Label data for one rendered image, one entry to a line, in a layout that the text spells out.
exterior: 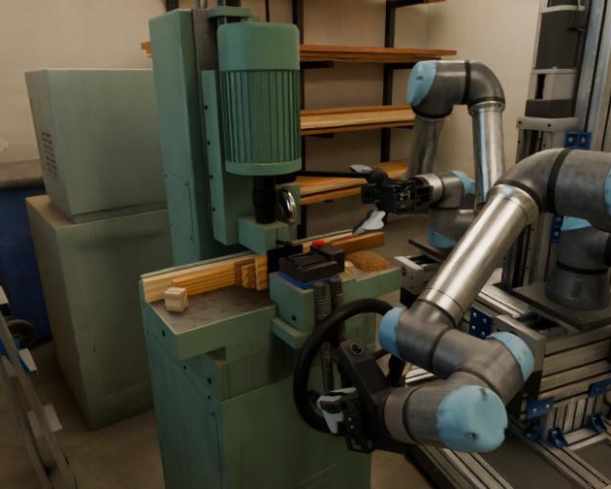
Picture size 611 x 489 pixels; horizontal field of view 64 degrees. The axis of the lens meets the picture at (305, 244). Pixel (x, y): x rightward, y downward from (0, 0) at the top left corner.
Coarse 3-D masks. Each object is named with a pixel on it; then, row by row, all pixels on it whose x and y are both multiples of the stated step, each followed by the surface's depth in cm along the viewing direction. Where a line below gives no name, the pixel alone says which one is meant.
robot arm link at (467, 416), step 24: (456, 384) 62; (480, 384) 61; (408, 408) 64; (432, 408) 60; (456, 408) 57; (480, 408) 57; (504, 408) 59; (408, 432) 64; (432, 432) 60; (456, 432) 57; (480, 432) 56
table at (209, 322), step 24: (240, 288) 114; (360, 288) 119; (384, 288) 124; (168, 312) 103; (192, 312) 102; (216, 312) 102; (240, 312) 102; (264, 312) 104; (168, 336) 98; (192, 336) 96; (216, 336) 99; (240, 336) 102; (288, 336) 100
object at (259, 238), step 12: (252, 216) 123; (240, 228) 123; (252, 228) 117; (264, 228) 113; (276, 228) 114; (288, 228) 116; (240, 240) 124; (252, 240) 118; (264, 240) 113; (288, 240) 117; (264, 252) 115
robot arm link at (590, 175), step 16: (560, 160) 83; (576, 160) 81; (592, 160) 79; (608, 160) 78; (560, 176) 82; (576, 176) 80; (592, 176) 78; (608, 176) 76; (560, 192) 82; (576, 192) 80; (592, 192) 78; (608, 192) 76; (560, 208) 84; (576, 208) 81; (592, 208) 79; (608, 208) 77; (592, 224) 87; (608, 224) 82
